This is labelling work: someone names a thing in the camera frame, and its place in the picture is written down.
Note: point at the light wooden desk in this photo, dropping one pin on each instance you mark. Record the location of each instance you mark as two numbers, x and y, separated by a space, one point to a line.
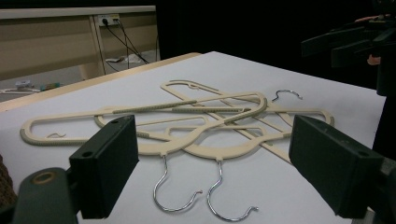
46 46

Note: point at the colourful plastic bag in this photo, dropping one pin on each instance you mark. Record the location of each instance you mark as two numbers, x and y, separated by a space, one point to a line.
49 86

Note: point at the white table sheet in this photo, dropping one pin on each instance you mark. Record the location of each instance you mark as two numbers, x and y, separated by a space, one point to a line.
218 71

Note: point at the brown wicker basket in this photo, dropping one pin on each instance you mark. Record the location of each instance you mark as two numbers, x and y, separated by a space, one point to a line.
5 183

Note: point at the white power strip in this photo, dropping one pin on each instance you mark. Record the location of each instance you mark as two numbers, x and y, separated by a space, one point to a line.
109 19

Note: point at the white crumpled paper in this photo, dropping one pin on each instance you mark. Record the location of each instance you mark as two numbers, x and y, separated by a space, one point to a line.
130 58

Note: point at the beige plastic clothes hanger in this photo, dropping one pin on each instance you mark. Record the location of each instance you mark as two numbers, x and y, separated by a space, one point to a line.
28 127
218 152
174 90

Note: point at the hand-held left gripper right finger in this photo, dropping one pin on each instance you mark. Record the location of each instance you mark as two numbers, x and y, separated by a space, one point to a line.
336 168

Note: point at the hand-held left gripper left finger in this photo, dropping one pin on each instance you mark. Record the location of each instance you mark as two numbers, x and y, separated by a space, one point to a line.
106 161

